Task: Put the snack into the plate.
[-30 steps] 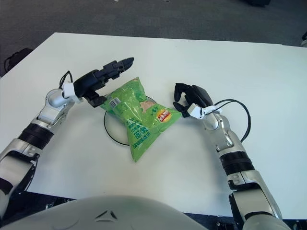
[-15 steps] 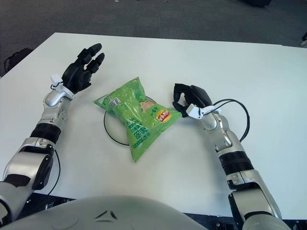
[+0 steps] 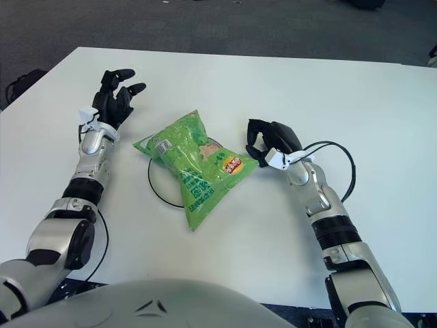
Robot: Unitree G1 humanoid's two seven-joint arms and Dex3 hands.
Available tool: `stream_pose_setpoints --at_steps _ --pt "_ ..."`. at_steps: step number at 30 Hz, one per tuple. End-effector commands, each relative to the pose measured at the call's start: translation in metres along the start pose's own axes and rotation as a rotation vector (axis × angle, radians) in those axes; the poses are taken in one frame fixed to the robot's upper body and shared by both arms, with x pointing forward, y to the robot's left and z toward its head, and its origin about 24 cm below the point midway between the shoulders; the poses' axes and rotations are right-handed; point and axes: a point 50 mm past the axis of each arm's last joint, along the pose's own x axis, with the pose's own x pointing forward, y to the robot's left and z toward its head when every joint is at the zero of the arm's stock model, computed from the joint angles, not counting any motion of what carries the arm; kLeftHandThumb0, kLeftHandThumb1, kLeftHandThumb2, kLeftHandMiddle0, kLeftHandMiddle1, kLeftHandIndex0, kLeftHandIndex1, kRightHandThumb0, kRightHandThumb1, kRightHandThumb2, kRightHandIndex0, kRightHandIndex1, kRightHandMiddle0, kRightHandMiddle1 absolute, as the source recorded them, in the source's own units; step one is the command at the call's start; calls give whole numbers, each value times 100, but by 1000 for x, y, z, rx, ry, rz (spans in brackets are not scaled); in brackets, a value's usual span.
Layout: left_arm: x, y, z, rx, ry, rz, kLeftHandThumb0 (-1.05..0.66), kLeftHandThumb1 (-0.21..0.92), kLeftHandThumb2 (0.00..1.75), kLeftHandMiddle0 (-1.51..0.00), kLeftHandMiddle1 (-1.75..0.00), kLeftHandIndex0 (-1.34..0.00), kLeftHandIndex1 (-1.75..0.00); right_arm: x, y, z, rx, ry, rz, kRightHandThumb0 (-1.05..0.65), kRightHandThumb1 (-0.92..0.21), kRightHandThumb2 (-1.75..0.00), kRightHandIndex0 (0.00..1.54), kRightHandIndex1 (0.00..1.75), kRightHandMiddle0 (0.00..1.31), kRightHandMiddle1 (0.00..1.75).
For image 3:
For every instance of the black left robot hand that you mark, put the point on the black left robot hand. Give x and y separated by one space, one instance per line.
114 106

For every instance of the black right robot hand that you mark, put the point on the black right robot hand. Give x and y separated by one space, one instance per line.
283 135

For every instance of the green snack bag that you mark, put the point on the green snack bag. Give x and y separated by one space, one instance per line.
191 164

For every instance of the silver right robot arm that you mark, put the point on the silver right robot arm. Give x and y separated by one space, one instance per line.
321 191

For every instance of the white plate with black rim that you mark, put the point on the white plate with black rim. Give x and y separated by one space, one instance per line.
164 181

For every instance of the black bag on floor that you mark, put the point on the black bag on floor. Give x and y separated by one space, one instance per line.
25 82

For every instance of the black floor object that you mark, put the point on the black floor object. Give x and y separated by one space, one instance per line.
367 4

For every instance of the black white chair base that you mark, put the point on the black white chair base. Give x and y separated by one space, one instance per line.
433 56

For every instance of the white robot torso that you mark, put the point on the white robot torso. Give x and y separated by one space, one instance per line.
205 307

